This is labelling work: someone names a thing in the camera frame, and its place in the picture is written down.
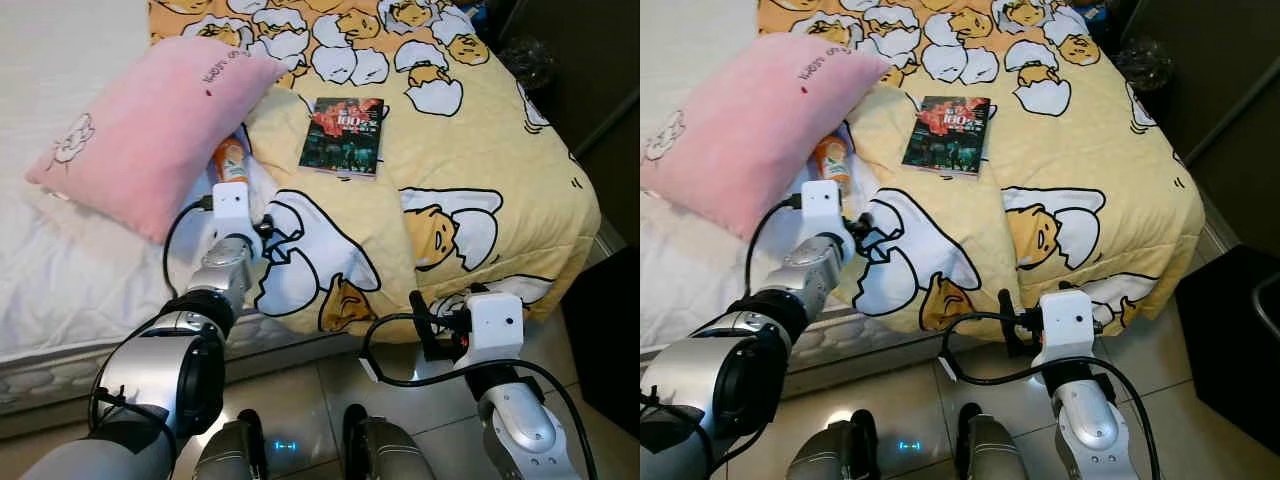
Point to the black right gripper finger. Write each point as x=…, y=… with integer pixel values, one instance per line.
x=1011, y=322
x=425, y=325

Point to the orange drink bottle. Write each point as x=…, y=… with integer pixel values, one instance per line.
x=230, y=162
x=832, y=160

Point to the dark red-green paperback book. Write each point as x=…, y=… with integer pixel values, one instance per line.
x=345, y=135
x=948, y=133

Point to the pink pillow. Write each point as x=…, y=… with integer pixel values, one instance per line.
x=150, y=130
x=760, y=125

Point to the yellow cartoon egg blanket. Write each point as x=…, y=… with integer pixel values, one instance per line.
x=1060, y=160
x=450, y=150

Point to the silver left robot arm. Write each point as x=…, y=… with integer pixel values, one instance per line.
x=150, y=370
x=740, y=370

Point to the grey robot right leg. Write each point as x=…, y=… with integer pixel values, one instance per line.
x=385, y=450
x=990, y=450

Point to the grey robot leg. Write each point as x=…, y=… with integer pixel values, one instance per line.
x=230, y=455
x=990, y=450
x=385, y=450
x=830, y=455

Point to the black bin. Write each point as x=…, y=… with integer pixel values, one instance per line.
x=1230, y=330
x=610, y=330

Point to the bed with white sheet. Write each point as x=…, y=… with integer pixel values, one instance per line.
x=60, y=260
x=690, y=270

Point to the grey robot left leg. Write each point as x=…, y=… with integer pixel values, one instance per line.
x=230, y=455
x=830, y=455

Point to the clear plastic bottle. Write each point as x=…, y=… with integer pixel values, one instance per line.
x=527, y=62
x=1142, y=62

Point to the dark wardrobe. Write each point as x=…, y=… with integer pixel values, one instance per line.
x=590, y=60
x=1220, y=80

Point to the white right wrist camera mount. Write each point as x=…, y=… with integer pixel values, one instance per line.
x=497, y=325
x=1065, y=320

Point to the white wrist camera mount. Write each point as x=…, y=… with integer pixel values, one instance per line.
x=231, y=205
x=1065, y=320
x=823, y=205
x=497, y=325

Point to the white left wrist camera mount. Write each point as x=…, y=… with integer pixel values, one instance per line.
x=231, y=205
x=823, y=205

